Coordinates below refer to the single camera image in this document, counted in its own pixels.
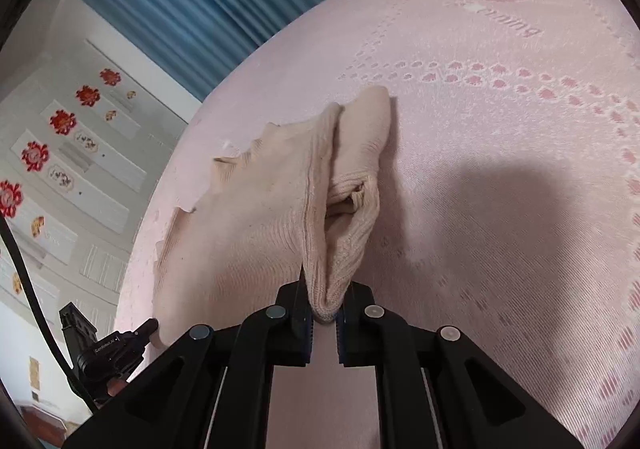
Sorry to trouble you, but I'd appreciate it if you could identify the beige knit sweater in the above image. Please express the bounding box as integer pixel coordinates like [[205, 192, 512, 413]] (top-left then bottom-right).
[[153, 86, 392, 346]]

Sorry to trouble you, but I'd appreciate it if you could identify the white wardrobe with red decals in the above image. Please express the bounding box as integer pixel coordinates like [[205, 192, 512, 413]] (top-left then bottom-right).
[[1, 40, 186, 336]]

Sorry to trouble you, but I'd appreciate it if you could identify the black cable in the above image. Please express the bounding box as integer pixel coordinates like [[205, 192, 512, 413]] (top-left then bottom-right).
[[0, 215, 99, 415]]

